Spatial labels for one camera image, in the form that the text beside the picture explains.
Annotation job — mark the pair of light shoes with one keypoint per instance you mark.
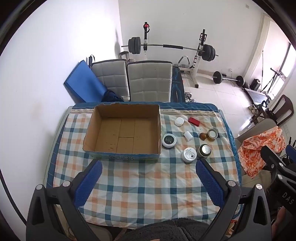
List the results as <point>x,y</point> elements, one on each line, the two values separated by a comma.
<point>252,109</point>

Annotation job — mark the window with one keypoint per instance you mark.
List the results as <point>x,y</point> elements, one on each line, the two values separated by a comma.
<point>286,60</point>

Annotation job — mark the silver tin can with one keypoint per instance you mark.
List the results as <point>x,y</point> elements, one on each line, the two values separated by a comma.
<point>204,150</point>

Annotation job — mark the white round jar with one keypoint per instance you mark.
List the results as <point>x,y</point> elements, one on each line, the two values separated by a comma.
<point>189,154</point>

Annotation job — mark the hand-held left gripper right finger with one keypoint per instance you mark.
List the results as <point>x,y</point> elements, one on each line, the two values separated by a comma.
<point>210,183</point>

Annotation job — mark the dark wooden chair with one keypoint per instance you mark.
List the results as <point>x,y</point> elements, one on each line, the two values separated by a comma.
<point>283,109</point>

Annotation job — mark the red flat box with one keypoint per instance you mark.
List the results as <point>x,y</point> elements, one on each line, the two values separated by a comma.
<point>194,121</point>

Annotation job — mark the plaid tablecloth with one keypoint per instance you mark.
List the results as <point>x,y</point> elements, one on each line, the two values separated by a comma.
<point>138,185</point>

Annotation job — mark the gold tin jar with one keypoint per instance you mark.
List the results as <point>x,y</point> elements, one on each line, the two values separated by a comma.
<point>212,134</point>

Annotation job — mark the black board with blue lines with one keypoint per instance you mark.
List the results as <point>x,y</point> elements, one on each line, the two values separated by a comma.
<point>177,85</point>

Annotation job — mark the grey quilted chair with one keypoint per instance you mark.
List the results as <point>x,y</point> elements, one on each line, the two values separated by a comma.
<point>149,81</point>
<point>111,74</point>

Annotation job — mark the barbell with black plates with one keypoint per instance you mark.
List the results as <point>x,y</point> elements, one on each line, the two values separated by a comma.
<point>135,45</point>

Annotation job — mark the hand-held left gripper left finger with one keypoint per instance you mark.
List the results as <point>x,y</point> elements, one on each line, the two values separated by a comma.
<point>89,183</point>

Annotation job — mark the grey ab exercise frame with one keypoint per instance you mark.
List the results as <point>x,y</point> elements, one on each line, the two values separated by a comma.
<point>185,60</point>

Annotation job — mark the small floor barbell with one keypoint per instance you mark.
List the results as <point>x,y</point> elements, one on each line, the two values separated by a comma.
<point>217,77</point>

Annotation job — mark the orange floral cloth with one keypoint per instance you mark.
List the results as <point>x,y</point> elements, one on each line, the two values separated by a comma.
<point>254,153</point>

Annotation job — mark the white earbud case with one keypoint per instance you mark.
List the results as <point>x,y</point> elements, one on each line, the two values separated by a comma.
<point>178,122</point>

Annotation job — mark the white plastic cylinder cap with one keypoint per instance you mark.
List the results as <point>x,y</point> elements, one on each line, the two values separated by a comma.
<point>188,136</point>

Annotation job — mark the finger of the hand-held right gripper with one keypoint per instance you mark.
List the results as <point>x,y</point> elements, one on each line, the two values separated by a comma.
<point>291,151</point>
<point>270,155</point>

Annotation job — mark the blue foam mat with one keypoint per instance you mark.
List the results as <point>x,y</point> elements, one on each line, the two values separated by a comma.
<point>83,81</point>

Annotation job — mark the chrome dumbbell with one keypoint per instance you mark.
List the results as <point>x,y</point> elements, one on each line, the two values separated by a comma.
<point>191,100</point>

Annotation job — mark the beige chair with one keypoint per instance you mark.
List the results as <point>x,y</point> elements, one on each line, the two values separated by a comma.
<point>261,127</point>

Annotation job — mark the cardboard box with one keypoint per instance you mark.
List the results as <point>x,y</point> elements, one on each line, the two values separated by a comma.
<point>124,134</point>

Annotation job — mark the brown walnut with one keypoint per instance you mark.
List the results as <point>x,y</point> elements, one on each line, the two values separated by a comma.
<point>203,136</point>

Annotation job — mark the dark blue knit cloth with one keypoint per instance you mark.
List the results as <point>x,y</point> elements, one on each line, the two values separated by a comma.
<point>112,96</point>

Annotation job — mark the person's dark grey fleece garment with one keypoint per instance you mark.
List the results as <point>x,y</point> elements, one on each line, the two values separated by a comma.
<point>166,231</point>

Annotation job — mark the person's right hand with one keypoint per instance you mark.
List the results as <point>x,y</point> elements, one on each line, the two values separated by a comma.
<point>279,222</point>

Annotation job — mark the black speaker box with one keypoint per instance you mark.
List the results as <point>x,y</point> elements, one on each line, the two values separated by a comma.
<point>255,83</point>

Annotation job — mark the black treadmill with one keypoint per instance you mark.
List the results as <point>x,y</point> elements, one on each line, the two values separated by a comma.
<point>256,95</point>

